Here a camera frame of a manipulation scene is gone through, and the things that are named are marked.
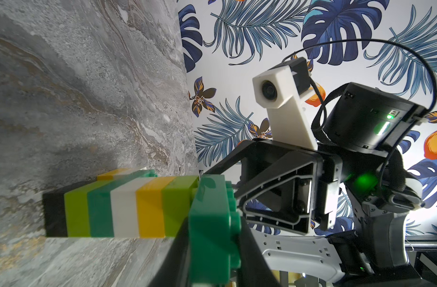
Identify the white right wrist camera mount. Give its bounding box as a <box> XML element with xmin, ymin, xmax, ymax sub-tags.
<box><xmin>252</xmin><ymin>57</ymin><xmax>318</xmax><ymax>150</ymax></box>

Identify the lime green square brick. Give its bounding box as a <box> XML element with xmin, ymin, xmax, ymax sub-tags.
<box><xmin>64</xmin><ymin>180</ymin><xmax>111</xmax><ymax>237</ymax></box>

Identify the dark green long brick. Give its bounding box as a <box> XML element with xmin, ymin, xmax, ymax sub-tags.
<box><xmin>188</xmin><ymin>175</ymin><xmax>242</xmax><ymax>286</ymax></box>
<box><xmin>88</xmin><ymin>170</ymin><xmax>156</xmax><ymax>237</ymax></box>

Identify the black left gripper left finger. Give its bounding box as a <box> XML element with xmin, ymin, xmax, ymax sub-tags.
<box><xmin>149</xmin><ymin>218</ymin><xmax>190</xmax><ymax>287</ymax></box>

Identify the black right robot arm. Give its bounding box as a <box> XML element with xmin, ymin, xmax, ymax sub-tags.
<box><xmin>210</xmin><ymin>83</ymin><xmax>424</xmax><ymax>287</ymax></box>

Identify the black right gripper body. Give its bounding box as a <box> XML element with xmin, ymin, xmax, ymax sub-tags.
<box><xmin>207</xmin><ymin>139</ymin><xmax>343</xmax><ymax>235</ymax></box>

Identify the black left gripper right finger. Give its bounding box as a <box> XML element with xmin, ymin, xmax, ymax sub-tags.
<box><xmin>237</xmin><ymin>217</ymin><xmax>280</xmax><ymax>287</ymax></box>

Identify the yellow square brick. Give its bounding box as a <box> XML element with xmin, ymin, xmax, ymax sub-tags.
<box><xmin>135</xmin><ymin>177</ymin><xmax>174</xmax><ymax>238</ymax></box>
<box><xmin>97</xmin><ymin>169</ymin><xmax>118</xmax><ymax>181</ymax></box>

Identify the black square brick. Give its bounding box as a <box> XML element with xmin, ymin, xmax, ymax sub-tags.
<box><xmin>42</xmin><ymin>180</ymin><xmax>95</xmax><ymax>237</ymax></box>

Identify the white square brick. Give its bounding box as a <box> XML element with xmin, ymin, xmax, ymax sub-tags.
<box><xmin>110</xmin><ymin>177</ymin><xmax>155</xmax><ymax>239</ymax></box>
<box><xmin>113</xmin><ymin>167</ymin><xmax>147</xmax><ymax>179</ymax></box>

